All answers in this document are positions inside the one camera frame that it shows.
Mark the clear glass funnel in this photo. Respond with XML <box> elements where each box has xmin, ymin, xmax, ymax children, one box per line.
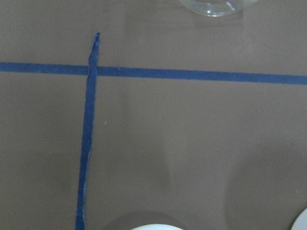
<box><xmin>179</xmin><ymin>0</ymin><xmax>258</xmax><ymax>17</ymax></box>

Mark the white enamel mug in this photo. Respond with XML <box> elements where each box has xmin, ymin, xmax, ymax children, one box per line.
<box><xmin>132</xmin><ymin>224</ymin><xmax>180</xmax><ymax>230</ymax></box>

